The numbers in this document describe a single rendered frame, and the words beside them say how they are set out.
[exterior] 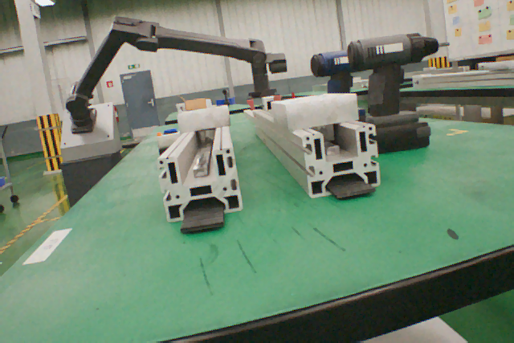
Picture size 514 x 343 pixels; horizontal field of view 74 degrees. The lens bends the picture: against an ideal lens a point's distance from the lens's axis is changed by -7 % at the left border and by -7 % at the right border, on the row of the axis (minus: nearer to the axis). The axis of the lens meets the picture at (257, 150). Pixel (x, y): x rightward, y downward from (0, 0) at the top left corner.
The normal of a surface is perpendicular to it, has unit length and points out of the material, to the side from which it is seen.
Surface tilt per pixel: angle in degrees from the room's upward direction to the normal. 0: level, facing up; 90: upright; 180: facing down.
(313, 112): 90
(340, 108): 90
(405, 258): 0
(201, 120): 90
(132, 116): 90
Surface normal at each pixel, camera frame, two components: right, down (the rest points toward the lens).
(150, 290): -0.15, -0.98
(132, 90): 0.19, 0.13
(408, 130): -0.04, 0.17
